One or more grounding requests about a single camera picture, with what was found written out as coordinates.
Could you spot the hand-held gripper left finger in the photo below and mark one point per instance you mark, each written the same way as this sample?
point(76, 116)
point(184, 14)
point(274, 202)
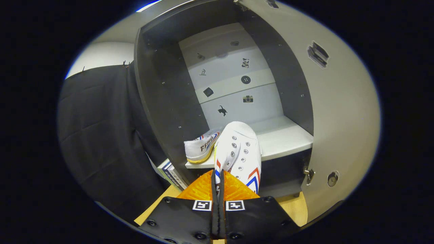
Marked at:
point(183, 217)

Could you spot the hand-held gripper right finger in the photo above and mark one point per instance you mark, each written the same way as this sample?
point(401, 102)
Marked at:
point(257, 217)

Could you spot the white shoe with red-blue stripes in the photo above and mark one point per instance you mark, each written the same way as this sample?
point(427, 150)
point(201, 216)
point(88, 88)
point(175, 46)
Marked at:
point(200, 147)
point(239, 149)

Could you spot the dark grey shoe cabinet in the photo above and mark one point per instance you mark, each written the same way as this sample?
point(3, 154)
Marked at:
point(166, 88)

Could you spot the white and green book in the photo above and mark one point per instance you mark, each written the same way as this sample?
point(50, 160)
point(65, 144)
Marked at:
point(164, 167)

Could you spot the black backdrop cloth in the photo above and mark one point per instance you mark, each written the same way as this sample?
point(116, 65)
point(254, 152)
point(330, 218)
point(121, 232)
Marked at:
point(101, 135)

